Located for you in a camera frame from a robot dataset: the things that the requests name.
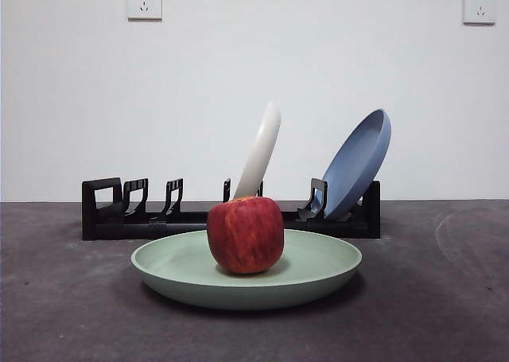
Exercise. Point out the red apple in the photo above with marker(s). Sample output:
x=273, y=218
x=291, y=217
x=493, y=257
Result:
x=244, y=234

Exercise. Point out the green plate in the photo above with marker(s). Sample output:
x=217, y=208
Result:
x=179, y=270

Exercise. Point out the beige plate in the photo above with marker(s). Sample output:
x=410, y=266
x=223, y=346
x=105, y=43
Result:
x=260, y=151

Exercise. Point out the blue plate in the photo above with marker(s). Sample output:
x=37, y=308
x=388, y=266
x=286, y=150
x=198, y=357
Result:
x=354, y=167

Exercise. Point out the black plate rack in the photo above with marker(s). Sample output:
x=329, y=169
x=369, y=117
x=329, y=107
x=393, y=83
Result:
x=119, y=230

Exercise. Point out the white wall socket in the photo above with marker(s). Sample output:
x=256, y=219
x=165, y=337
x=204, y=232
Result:
x=144, y=1
x=479, y=6

